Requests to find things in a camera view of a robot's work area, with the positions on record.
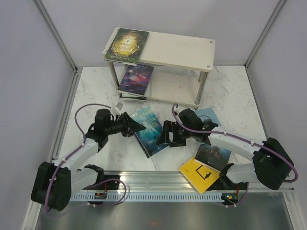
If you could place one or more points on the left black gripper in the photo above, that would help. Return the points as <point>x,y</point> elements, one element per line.
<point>130,125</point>

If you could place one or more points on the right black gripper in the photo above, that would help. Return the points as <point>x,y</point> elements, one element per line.
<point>169,126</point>

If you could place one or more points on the teal ocean cover book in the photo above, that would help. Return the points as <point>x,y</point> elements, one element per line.
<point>148,138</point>

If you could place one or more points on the black Moon and Sixpence book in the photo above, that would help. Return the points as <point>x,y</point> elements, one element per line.
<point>133,99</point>

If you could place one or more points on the pale green G book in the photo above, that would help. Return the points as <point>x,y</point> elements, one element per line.
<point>147,93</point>

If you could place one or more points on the purple Robinson Crusoe book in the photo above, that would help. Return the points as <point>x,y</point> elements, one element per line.
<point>140,68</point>

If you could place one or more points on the green yellow fantasy book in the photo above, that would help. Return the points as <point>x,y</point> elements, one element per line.
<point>127,46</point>

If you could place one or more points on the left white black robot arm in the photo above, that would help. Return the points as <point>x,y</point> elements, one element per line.
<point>57,181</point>

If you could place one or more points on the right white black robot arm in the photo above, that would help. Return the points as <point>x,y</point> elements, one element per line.
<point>269,163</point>

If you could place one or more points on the light blue OS book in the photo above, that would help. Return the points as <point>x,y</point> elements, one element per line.
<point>207,114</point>

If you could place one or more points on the dark castle cover book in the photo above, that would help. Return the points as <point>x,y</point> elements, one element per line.
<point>214,157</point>

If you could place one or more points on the aluminium front frame rail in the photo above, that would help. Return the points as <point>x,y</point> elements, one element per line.
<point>152,181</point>

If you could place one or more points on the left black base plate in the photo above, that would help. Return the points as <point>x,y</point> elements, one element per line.
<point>111,184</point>

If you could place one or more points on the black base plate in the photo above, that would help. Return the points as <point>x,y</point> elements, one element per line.
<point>111,184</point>
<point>232,195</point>

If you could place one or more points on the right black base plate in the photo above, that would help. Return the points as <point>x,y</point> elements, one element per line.
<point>232,195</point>

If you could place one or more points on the white slotted cable duct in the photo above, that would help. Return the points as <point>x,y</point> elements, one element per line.
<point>147,197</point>

